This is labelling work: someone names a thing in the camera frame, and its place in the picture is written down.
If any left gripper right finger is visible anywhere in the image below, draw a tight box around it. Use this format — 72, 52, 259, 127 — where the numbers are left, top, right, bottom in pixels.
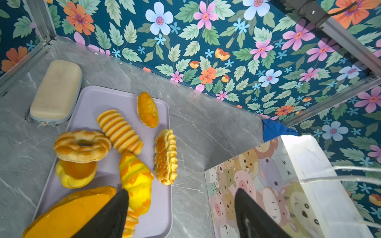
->
234, 188, 290, 238

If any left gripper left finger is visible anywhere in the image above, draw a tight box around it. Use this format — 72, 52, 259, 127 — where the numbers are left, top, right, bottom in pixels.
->
74, 189, 129, 238

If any white cartoon paper bag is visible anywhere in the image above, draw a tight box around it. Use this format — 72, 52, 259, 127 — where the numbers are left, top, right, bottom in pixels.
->
204, 135, 381, 238

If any scalloped yellow bread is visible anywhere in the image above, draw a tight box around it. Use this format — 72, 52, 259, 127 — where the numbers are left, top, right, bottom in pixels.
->
154, 129, 178, 185

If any ridged orange bread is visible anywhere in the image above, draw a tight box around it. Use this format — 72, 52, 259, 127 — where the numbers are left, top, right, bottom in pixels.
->
122, 207, 140, 238

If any large orange wedge bread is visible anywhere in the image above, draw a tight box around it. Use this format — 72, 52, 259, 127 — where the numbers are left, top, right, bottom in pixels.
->
22, 186, 116, 238

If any yellow striped croissant bread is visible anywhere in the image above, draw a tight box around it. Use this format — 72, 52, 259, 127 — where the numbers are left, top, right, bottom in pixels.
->
119, 152, 154, 215

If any ribbed spiral bread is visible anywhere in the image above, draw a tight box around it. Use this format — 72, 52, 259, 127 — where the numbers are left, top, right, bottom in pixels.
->
96, 109, 144, 156

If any oval orange bread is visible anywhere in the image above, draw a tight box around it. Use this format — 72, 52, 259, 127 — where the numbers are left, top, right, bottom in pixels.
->
137, 92, 159, 128

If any round yellow bun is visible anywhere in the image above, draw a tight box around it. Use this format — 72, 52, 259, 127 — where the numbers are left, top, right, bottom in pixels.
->
56, 160, 98, 189

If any lilac plastic tray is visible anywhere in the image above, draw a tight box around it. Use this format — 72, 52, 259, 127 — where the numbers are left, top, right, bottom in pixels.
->
34, 86, 173, 238

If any blue cap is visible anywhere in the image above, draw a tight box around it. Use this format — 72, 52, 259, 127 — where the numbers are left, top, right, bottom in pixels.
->
263, 119, 298, 142

